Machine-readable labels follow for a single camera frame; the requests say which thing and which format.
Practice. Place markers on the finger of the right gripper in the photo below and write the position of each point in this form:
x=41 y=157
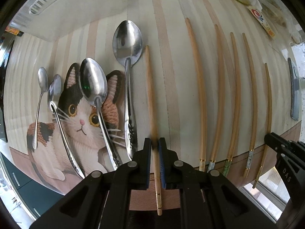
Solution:
x=274 y=141

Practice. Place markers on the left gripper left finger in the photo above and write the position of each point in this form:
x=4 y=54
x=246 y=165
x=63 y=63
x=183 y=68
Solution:
x=141 y=172

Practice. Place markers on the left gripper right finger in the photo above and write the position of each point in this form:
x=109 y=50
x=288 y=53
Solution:
x=167 y=168

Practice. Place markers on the thin wooden chopstick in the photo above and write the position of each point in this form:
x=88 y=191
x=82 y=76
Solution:
x=268 y=127

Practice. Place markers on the wooden chopstick gold band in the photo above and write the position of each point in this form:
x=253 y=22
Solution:
x=201 y=96

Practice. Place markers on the wooden chopstick green band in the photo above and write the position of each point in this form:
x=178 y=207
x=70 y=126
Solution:
x=237 y=106

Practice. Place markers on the wooden chopstick plain end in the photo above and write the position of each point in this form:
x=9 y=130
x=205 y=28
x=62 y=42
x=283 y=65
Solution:
x=153 y=129

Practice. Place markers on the medium steel spoon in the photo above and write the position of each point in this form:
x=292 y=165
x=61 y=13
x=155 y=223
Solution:
x=94 y=87

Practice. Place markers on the small steel spoon patterned handle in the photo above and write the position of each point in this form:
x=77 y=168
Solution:
x=53 y=95

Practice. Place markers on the large steel serving spoon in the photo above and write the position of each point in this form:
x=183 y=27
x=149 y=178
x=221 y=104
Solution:
x=127 y=47

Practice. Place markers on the small steel teaspoon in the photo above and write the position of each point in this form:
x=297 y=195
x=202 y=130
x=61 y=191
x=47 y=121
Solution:
x=44 y=85

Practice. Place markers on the wooden chopstick pearl band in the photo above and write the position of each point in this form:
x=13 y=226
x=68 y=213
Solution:
x=254 y=107

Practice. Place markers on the blue smartphone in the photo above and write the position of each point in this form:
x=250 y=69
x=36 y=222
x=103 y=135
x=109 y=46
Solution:
x=295 y=90

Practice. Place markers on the wooden chopstick silver band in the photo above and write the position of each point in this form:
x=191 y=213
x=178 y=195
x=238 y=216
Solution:
x=221 y=100

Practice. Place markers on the clear plastic bag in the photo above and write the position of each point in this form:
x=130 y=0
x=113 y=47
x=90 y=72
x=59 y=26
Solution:
x=277 y=14

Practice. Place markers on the white red sachet packet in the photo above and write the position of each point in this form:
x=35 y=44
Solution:
x=261 y=19

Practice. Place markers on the clear plastic utensil holder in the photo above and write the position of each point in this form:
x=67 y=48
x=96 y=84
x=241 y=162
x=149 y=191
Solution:
x=52 y=19

